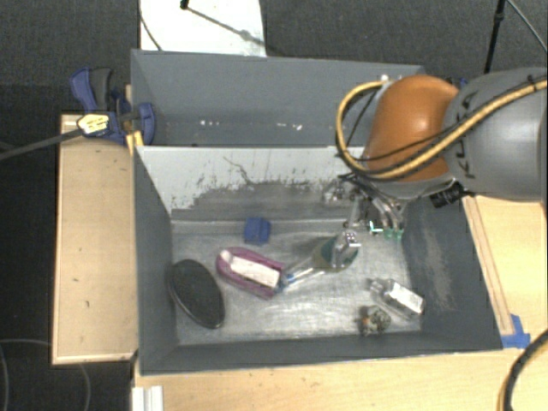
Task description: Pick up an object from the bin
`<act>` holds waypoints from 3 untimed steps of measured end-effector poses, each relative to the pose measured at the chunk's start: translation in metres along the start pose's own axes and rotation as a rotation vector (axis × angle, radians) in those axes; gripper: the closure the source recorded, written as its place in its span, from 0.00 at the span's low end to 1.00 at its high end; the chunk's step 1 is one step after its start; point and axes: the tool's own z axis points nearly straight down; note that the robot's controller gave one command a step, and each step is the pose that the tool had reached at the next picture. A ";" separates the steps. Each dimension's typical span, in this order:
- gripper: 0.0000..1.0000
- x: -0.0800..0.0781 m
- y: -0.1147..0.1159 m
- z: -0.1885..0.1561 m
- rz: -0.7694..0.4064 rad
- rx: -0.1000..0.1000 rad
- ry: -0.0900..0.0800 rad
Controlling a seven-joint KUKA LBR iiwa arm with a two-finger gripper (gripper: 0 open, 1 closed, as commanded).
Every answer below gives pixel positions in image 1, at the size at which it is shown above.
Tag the grey metal bin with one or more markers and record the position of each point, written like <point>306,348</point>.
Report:
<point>265,101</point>

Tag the pale wood board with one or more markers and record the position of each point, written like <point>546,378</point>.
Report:
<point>94,246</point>

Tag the dark green round disc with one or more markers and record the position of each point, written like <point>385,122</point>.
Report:
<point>325,253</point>

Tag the clear tube with blue tip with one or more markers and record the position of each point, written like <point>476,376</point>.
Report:
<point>301,273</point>

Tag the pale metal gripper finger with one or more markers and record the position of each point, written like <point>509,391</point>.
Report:
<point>344,246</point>

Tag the black cylinder on white bracket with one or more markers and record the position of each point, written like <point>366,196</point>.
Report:
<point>447,196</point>

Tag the blue sponge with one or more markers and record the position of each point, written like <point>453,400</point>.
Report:
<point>257,230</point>

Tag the black oval disc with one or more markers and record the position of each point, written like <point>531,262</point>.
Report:
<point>197,293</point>

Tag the grey-brown lump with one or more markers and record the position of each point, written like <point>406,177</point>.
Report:
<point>376,320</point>

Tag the purple and white stapler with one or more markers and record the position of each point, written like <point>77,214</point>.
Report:
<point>252,272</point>

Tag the clear glass bottle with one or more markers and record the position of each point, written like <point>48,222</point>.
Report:
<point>398,298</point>

